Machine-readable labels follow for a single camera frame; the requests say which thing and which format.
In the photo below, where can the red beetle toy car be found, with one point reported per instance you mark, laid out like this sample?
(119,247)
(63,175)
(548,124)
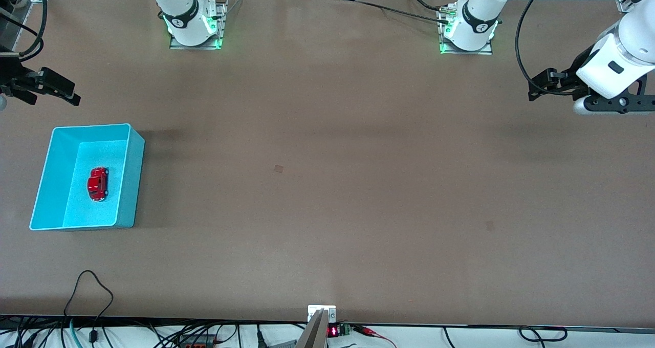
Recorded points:
(97,183)

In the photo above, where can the red clip lead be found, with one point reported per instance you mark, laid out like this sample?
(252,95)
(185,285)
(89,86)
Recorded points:
(371,332)

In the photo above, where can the grey power strip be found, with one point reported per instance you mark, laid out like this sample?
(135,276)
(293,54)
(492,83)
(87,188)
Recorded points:
(199,342)

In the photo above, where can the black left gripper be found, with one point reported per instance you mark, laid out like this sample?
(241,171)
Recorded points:
(577,65)

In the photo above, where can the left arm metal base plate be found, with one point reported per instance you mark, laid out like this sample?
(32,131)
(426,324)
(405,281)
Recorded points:
(488,48)

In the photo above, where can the white table edge bracket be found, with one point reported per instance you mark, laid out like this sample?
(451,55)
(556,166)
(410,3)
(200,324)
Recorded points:
(313,309)

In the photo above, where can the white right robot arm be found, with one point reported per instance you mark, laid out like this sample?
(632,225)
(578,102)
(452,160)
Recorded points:
(179,10)

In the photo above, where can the red digit display module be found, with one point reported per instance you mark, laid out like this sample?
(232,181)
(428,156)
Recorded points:
(335,331)

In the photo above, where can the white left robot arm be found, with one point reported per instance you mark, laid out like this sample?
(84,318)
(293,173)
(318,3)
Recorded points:
(609,71)

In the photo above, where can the turquoise blue plastic box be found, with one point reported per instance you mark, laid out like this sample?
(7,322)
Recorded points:
(82,207)

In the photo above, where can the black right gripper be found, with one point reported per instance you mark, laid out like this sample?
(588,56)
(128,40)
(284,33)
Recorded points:
(11,75)

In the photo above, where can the grey metal bar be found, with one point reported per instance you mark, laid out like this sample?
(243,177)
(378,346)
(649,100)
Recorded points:
(313,332)

